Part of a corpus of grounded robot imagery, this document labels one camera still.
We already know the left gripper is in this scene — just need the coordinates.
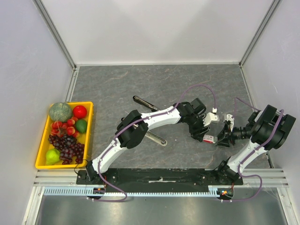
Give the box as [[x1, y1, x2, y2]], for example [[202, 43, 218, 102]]
[[187, 114, 210, 143]]

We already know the red white staple box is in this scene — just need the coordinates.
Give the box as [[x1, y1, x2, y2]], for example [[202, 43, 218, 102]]
[[203, 135, 218, 144]]

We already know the silver and black stapler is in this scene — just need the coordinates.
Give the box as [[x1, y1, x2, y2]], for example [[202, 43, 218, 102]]
[[143, 130, 168, 146]]

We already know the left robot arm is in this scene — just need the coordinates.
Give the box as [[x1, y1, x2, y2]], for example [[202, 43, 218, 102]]
[[86, 98, 210, 184]]

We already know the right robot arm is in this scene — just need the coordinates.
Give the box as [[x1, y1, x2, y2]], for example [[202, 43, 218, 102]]
[[214, 105, 296, 185]]

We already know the green avocado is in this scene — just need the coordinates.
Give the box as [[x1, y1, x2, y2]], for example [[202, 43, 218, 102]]
[[75, 119, 88, 134]]

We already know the red apple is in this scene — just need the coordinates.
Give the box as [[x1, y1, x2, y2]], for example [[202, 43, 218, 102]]
[[73, 105, 88, 119]]

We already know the peach fruit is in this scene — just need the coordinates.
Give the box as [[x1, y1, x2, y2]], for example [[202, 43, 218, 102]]
[[66, 117, 80, 138]]

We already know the purple grape bunch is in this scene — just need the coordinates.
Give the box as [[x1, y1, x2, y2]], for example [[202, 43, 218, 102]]
[[48, 135, 85, 165]]

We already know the green striped melon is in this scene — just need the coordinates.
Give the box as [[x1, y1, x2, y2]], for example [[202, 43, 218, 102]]
[[49, 102, 72, 122]]

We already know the red cherry tomato cluster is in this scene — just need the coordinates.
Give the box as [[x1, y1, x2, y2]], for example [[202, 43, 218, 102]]
[[50, 121, 68, 137]]

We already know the green pear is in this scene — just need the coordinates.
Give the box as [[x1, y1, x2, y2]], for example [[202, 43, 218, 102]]
[[45, 148, 60, 165]]

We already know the grey cable duct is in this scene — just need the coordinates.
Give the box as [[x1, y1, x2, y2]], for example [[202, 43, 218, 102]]
[[44, 186, 223, 197]]

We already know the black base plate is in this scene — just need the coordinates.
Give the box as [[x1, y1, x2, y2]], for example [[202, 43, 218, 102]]
[[76, 167, 244, 188]]

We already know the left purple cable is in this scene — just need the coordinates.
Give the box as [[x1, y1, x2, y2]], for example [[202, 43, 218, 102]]
[[97, 84, 218, 202]]

